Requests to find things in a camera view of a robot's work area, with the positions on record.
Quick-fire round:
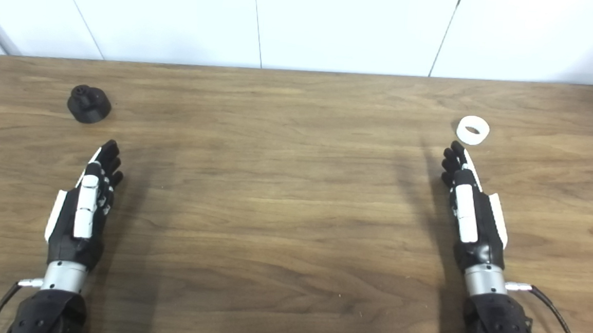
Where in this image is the round black part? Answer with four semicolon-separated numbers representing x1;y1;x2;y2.
66;84;113;125

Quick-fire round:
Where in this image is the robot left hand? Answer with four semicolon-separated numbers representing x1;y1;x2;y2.
42;136;126;273

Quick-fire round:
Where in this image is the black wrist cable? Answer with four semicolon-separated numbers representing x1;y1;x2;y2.
503;281;592;333
0;276;44;333

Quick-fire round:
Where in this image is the white ring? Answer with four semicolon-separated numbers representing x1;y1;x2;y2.
455;115;491;147

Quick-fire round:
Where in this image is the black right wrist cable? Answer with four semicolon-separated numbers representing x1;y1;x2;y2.
503;281;592;333

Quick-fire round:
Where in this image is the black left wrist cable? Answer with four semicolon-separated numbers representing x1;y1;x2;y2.
0;276;44;333

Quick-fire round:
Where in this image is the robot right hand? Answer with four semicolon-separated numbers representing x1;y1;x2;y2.
435;140;514;275

